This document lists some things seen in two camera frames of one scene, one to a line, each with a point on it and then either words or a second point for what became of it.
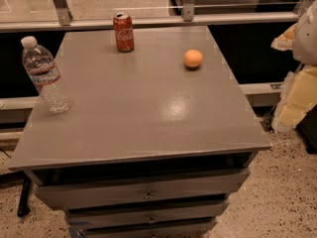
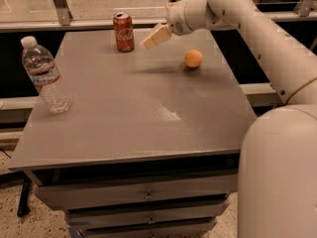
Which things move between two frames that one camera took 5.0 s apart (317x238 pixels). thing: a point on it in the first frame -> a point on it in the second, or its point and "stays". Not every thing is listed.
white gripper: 306,39 -> 175,18
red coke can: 124,32 stays
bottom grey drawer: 182,230 stays
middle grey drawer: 152,215 stays
